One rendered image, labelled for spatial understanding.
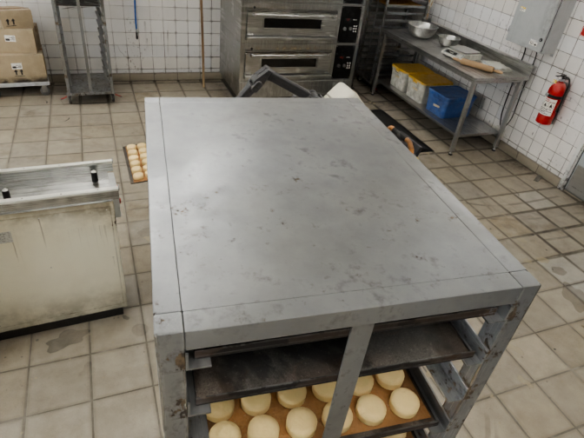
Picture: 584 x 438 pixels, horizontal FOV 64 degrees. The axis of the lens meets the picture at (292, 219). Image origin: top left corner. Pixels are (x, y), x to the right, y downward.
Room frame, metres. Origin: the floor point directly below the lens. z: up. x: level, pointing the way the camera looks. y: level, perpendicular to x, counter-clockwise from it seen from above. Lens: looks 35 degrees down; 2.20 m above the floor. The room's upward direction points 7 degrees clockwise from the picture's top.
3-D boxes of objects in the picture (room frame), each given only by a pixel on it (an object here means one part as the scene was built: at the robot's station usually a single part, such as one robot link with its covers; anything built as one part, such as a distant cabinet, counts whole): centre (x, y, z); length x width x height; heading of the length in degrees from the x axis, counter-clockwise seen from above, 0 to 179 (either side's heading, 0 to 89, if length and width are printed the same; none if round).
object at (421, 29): (6.21, -1.31, 0.95); 0.39 x 0.39 x 0.14
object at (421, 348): (0.68, 0.00, 1.68); 0.60 x 0.40 x 0.02; 19
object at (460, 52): (5.46, -1.65, 0.92); 0.32 x 0.30 x 0.09; 122
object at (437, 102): (5.45, -1.69, 0.36); 0.47 x 0.38 x 0.26; 117
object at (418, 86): (5.86, -1.50, 0.36); 0.47 x 0.38 x 0.26; 115
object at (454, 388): (0.75, -0.18, 1.59); 0.64 x 0.03 x 0.03; 19
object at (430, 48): (5.72, -1.56, 0.49); 1.90 x 0.72 x 0.98; 25
